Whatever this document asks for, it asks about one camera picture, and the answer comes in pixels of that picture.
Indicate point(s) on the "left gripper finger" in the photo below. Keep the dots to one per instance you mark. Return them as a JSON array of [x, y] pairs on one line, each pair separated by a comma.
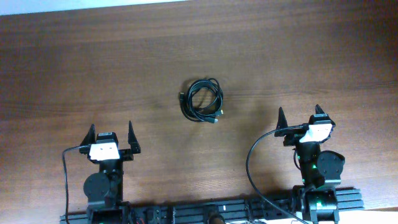
[[90, 137], [132, 140]]

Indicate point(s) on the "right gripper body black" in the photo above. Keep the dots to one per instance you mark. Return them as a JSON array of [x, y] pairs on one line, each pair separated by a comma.
[[288, 132]]

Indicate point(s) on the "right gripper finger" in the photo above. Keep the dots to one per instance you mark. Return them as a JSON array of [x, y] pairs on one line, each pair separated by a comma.
[[281, 122], [318, 110]]

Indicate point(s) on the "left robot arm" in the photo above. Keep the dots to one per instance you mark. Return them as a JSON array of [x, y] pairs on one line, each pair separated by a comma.
[[104, 189]]

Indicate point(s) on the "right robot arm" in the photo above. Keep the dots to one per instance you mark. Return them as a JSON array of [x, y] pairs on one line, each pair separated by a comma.
[[320, 170]]

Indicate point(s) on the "black aluminium mounting rail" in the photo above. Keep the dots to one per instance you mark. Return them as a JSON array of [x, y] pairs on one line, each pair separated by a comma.
[[243, 210]]

